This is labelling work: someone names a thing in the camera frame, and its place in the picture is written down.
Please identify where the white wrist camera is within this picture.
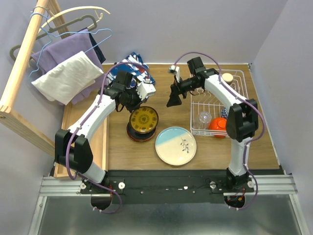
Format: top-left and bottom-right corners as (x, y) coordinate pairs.
(136, 81), (156, 100)
(168, 65), (181, 83)

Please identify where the yellow patterned lacquer plate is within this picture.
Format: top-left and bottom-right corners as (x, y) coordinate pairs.
(129, 106), (159, 134)

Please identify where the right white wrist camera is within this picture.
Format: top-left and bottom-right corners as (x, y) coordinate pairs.
(168, 65), (181, 83)

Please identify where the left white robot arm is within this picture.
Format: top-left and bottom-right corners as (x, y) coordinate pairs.
(55, 70), (156, 184)

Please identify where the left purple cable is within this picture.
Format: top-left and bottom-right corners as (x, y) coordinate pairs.
(65, 62), (151, 214)

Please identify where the orange bowl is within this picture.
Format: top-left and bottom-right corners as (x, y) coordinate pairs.
(208, 117), (227, 138)

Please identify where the grey plastic hanger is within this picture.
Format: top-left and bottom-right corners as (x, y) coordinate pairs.
(9, 14), (97, 61)

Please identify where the metal cup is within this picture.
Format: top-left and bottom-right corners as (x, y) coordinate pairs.
(222, 73), (234, 85)

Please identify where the black mounting base plate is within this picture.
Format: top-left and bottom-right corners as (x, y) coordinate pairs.
(80, 170), (255, 205)

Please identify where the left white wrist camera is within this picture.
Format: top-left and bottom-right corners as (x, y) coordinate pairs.
(136, 81), (156, 100)

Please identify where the white folded cloth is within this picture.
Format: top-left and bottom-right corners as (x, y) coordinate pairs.
(32, 51), (103, 105)

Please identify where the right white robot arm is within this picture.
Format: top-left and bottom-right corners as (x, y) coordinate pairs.
(167, 57), (259, 190)

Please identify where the blue and cream plate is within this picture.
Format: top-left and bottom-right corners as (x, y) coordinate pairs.
(155, 126), (197, 166)

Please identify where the wooden clothes rack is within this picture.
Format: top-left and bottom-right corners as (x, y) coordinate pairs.
(0, 0), (89, 173)

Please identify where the black lacquer plate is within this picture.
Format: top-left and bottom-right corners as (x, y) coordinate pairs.
(127, 124), (156, 142)

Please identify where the blue patterned cloth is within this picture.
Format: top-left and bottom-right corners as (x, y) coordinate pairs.
(106, 52), (156, 89)

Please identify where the white wire dish rack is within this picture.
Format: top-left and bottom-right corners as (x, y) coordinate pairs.
(190, 70), (248, 137)

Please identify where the aluminium rail frame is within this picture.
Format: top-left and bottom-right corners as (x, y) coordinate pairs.
(28, 175), (310, 235)

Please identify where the dark navy cloth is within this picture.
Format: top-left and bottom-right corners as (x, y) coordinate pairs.
(89, 34), (106, 64)

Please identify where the cream plastic hanger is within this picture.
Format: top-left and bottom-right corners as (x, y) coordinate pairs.
(38, 6), (111, 35)

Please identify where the light blue wire hanger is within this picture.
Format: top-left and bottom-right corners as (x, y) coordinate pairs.
(28, 13), (113, 83)

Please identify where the red patterned bowl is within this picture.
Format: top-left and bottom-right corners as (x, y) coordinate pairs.
(220, 107), (229, 119)

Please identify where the clear drinking glass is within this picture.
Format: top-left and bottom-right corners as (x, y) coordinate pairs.
(194, 111), (212, 130)

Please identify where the purple cloth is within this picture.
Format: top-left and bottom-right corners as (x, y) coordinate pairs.
(31, 29), (104, 105)

